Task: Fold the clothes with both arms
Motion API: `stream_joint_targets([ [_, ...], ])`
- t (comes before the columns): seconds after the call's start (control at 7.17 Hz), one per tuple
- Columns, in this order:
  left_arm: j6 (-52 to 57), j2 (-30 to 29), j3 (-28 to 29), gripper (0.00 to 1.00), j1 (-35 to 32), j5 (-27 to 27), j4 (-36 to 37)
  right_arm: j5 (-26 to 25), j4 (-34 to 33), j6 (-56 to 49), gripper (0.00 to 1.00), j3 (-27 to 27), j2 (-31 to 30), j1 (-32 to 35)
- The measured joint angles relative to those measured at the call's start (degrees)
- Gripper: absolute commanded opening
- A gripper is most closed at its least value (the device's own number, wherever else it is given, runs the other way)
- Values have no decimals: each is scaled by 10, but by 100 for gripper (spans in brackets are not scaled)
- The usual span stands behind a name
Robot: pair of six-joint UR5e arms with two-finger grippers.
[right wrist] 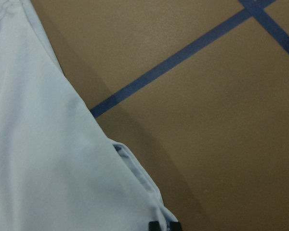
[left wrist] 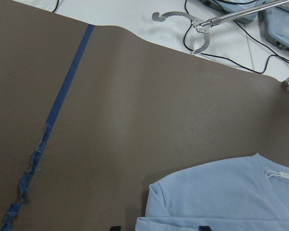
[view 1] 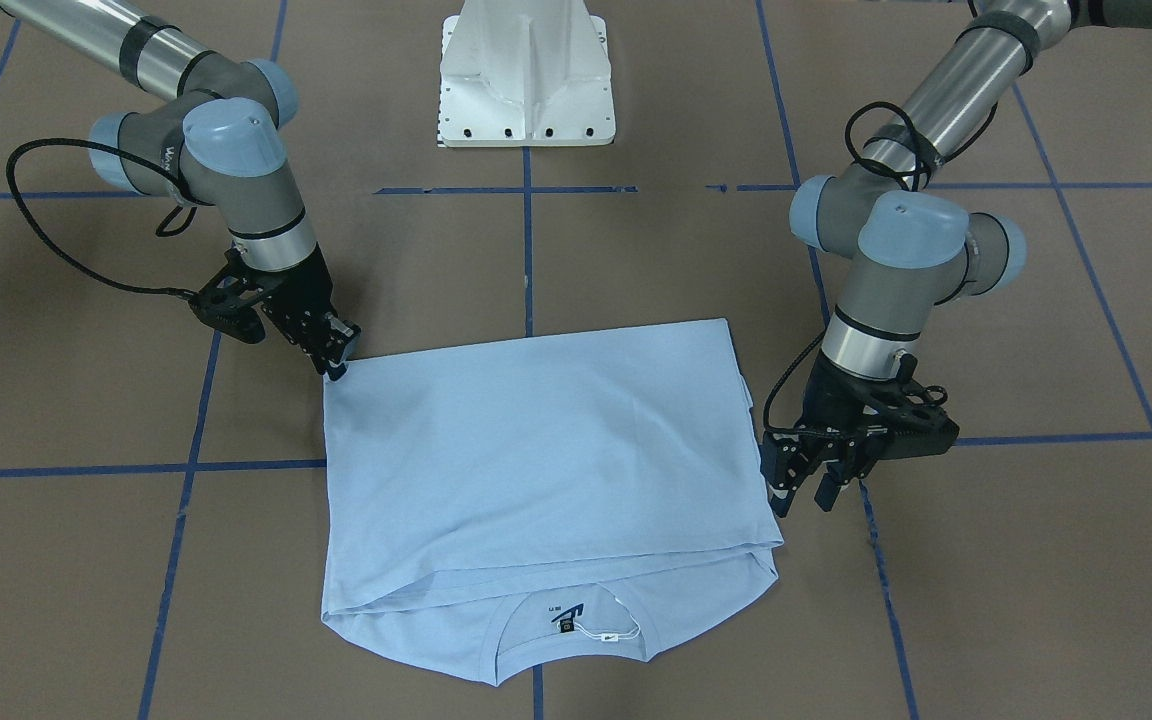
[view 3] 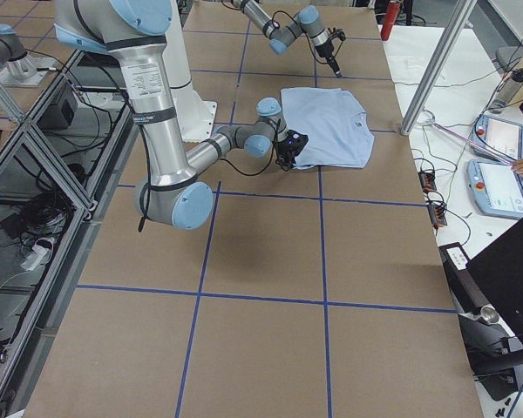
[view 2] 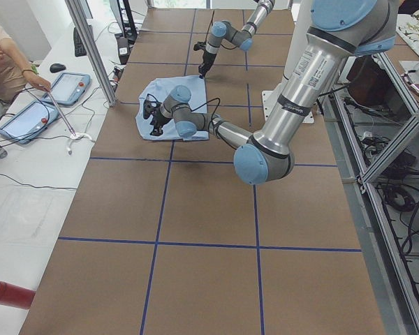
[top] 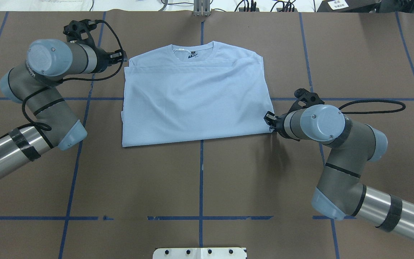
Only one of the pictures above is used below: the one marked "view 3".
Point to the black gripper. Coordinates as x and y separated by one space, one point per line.
325 51
284 153

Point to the light blue t-shirt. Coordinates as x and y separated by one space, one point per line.
335 124

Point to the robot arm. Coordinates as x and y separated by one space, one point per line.
281 30
134 33

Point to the red cylinder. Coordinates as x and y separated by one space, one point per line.
389 19

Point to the metal reacher grabber stick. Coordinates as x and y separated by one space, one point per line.
480 146

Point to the clear water bottle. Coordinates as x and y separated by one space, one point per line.
511 84

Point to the far blue teach pendant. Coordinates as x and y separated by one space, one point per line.
502 135

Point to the blue teach pendant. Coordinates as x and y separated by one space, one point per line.
496 189
502 135

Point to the near blue teach pendant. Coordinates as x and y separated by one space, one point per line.
496 189

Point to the black laptop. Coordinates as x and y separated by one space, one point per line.
498 272

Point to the black device on stand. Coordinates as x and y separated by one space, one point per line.
491 350

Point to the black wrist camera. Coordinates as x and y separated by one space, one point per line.
295 142
336 33

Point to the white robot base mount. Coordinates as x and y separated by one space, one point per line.
196 120

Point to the aluminium frame post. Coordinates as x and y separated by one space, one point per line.
449 37

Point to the aluminium frame rack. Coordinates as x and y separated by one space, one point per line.
62 146

